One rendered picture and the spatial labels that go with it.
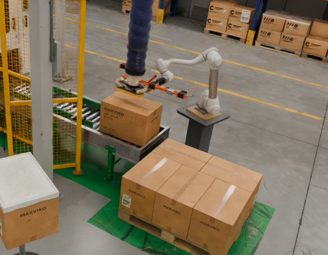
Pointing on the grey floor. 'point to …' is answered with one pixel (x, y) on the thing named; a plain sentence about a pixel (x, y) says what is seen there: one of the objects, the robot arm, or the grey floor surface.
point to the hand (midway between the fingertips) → (154, 85)
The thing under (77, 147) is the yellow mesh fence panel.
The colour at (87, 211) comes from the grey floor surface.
